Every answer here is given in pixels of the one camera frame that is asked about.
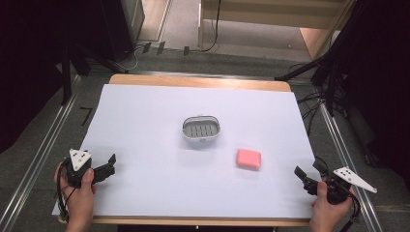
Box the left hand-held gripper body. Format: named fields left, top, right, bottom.
left=65, top=148, right=93, bottom=189

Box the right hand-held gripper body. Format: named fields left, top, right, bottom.
left=317, top=165, right=378, bottom=206

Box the person's right hand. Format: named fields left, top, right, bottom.
left=307, top=181, right=358, bottom=232

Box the person's left hand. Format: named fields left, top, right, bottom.
left=53, top=160, right=98, bottom=232

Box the pink soap bar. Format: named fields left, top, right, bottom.
left=235, top=148, right=262, bottom=171

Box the white paper sheet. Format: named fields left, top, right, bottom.
left=51, top=83, right=318, bottom=220

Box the black stand leg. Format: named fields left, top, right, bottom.
left=60, top=44, right=73, bottom=106
left=274, top=54, right=337, bottom=82

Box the grey soap dish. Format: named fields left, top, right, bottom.
left=182, top=114, right=222, bottom=143

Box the black curtain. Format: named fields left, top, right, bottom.
left=322, top=0, right=410, bottom=184
left=0, top=0, right=133, bottom=155

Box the wooden table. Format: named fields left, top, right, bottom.
left=57, top=73, right=311, bottom=227

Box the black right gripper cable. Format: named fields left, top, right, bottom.
left=337, top=189, right=362, bottom=232

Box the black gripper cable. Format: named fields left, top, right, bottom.
left=337, top=189, right=362, bottom=232
left=55, top=158, right=75, bottom=222

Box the metal floor rail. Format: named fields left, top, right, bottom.
left=0, top=74, right=82, bottom=232
left=317, top=95, right=385, bottom=232

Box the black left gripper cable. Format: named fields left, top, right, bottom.
left=55, top=158, right=75, bottom=222

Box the bundle of black cables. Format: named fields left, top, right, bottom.
left=288, top=62, right=333, bottom=137

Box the white floor cable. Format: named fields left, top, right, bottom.
left=110, top=44, right=144, bottom=73

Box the light wooden frame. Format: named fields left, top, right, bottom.
left=197, top=0, right=356, bottom=61

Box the black hanging cable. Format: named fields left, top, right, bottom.
left=190, top=0, right=222, bottom=54

